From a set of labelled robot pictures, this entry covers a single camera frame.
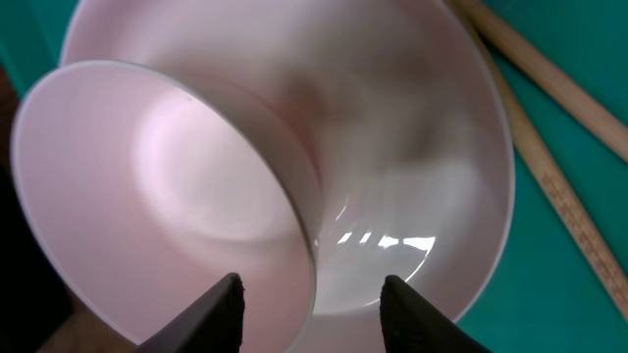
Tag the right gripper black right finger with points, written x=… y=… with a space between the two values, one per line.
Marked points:
x=411 y=324

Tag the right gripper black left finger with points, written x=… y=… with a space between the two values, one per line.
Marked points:
x=211 y=324

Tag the pink bowl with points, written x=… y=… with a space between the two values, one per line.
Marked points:
x=143 y=191

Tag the teal plastic tray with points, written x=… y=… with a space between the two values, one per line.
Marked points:
x=544 y=296

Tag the black tray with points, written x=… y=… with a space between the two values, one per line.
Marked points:
x=34 y=302

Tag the wooden chopstick lower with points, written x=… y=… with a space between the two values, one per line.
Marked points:
x=553 y=182

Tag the wooden chopstick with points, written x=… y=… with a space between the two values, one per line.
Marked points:
x=553 y=182
x=548 y=76

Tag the white round plate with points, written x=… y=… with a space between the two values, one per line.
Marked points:
x=399 y=109

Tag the wooden chopstick upper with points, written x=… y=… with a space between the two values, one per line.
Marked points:
x=548 y=76

